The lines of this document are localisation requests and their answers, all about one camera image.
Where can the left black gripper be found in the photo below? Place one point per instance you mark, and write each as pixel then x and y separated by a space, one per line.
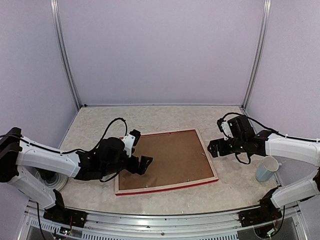
pixel 133 169

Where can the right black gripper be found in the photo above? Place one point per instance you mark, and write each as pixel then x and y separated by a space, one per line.
pixel 223 150

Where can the red wooden picture frame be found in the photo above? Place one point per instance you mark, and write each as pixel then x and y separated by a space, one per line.
pixel 166 162

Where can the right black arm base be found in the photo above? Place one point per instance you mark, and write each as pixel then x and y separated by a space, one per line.
pixel 266 212

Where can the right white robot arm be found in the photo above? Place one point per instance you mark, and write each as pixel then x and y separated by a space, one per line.
pixel 300 159

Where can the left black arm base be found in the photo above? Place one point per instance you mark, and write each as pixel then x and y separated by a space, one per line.
pixel 60 214

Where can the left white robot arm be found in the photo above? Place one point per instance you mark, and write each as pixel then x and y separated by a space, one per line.
pixel 18 152

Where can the light blue paper cup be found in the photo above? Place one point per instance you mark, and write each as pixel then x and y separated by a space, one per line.
pixel 267 168

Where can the white plate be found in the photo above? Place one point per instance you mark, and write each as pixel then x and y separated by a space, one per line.
pixel 57 182

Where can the aluminium front rail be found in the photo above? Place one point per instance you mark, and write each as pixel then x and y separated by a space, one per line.
pixel 221 225

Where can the right aluminium corner post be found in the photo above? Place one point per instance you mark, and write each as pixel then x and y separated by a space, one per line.
pixel 258 53

